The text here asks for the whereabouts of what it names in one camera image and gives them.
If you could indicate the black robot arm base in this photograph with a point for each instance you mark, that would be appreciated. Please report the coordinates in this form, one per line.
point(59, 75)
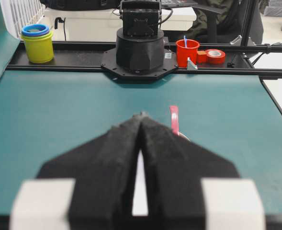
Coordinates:
point(138, 45)

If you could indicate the blue stick in cup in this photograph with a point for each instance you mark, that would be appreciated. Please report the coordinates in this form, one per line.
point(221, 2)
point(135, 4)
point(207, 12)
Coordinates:
point(185, 41)

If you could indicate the metal corner bracket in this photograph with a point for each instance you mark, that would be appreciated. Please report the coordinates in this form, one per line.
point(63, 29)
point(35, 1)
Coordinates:
point(191, 65)

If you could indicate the red plastic cup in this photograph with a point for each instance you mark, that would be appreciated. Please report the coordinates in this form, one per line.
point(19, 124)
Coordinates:
point(183, 52)

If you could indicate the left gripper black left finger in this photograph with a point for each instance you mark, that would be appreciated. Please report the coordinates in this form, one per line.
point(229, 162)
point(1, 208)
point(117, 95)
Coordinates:
point(105, 170)

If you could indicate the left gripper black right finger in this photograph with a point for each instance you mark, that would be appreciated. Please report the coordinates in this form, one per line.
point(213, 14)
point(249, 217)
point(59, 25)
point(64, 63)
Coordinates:
point(174, 168)

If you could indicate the red tape roll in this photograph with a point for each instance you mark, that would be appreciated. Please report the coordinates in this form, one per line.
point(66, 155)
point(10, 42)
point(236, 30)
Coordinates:
point(211, 56)

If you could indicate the red plastic spoon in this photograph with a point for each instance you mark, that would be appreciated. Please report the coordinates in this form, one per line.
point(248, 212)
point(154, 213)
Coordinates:
point(174, 112)

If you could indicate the stacked yellow-green blue cups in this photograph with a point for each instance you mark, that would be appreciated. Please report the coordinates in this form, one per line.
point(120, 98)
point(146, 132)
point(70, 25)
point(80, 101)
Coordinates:
point(38, 43)

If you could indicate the black office chair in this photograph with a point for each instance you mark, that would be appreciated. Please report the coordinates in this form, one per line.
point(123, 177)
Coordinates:
point(235, 18)

